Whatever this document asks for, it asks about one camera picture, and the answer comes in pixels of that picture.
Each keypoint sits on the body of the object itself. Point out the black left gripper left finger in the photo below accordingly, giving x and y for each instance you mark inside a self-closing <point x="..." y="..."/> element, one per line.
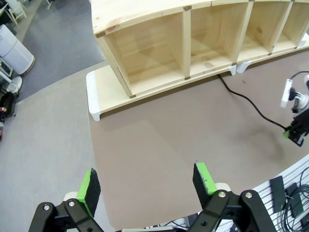
<point x="90" y="193"/>

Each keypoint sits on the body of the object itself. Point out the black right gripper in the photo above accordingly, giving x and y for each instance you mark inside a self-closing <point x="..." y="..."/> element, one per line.
<point x="301" y="122"/>

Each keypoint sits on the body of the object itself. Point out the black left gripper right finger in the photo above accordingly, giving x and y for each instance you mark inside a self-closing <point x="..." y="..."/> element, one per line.
<point x="201" y="186"/>

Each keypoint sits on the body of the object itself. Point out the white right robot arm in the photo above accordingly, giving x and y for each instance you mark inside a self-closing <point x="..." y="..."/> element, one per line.
<point x="305" y="104"/>

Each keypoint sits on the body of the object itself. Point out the black power adapter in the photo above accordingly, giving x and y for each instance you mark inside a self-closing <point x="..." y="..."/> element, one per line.
<point x="277" y="193"/>
<point x="295" y="200"/>

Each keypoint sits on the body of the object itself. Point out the wooden riser with white legs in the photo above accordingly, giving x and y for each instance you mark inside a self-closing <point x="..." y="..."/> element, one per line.
<point x="265" y="54"/>
<point x="106" y="96"/>

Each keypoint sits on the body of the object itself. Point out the black bag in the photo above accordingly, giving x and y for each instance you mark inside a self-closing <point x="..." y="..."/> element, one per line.
<point x="7" y="105"/>

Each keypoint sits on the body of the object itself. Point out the pine wooden compartment shelf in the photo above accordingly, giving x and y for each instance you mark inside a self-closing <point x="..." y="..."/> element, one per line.
<point x="149" y="48"/>

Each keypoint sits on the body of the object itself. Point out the white cylindrical air purifier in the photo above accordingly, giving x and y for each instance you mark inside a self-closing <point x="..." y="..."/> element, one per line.
<point x="13" y="53"/>

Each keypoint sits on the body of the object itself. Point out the light wooden side table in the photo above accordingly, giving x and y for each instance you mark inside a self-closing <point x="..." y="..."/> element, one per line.
<point x="14" y="10"/>

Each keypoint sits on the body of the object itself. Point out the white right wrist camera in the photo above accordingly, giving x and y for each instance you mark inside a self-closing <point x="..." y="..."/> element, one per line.
<point x="286" y="93"/>

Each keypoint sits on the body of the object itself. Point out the white slatted wall panel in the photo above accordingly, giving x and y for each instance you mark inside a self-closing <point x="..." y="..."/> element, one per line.
<point x="263" y="200"/>

